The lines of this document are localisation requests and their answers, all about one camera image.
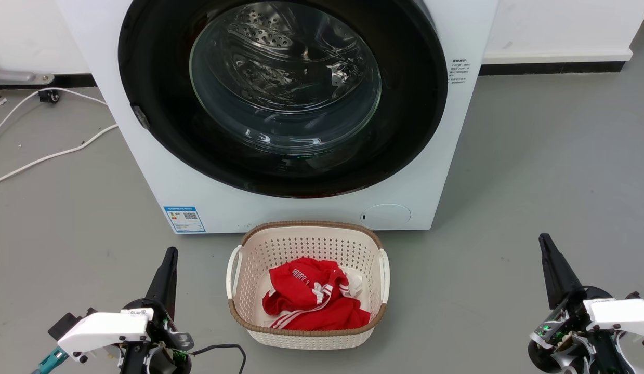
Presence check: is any round white filter cover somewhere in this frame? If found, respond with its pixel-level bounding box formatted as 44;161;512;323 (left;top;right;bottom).
360;203;412;230

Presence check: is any stainless steel washer drum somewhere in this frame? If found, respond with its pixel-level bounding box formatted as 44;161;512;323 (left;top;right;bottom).
197;2;379;104

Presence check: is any black round glass washer door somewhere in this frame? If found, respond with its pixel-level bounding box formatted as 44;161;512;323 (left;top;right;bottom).
118;0;448;199

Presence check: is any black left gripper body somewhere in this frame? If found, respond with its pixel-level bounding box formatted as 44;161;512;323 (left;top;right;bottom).
119;299;195;374

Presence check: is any grey metal base leg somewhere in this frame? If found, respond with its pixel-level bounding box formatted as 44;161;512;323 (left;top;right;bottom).
0;65;55;85

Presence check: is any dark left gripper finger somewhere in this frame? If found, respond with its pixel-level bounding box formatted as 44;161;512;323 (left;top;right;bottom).
163;247;178;317
145;247;173;307

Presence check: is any thin black cable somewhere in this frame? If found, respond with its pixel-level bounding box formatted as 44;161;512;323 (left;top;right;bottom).
189;344;247;374

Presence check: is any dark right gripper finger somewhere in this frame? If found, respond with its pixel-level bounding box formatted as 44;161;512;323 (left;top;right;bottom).
539;233;564;310
545;233;585;303

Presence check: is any red garment with white stripes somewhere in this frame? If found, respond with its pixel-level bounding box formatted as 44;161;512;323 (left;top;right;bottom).
262;257;371;331

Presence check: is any blue energy label sticker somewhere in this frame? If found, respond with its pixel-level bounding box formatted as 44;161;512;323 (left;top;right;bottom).
164;206;206;233

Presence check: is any small printed text label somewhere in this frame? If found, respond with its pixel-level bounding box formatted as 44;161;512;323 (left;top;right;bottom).
449;58;471;86

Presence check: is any white front-load washing machine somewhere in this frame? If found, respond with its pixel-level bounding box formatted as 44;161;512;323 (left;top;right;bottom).
57;0;500;234

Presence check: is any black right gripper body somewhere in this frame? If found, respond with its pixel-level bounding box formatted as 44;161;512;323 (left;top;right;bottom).
528;286;644;374

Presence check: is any white floor cable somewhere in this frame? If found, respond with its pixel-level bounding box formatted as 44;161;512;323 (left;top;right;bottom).
0;124;119;186
0;87;108;143

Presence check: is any cream perforated laundry basket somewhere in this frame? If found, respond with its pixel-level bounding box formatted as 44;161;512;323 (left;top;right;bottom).
227;221;390;350

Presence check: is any black baseboard strip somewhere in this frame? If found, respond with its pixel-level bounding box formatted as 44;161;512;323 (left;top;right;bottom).
480;61;626;76
0;74;97;90

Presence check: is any teal cable connector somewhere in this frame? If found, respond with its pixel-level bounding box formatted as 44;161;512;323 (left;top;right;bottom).
31;347;69;374

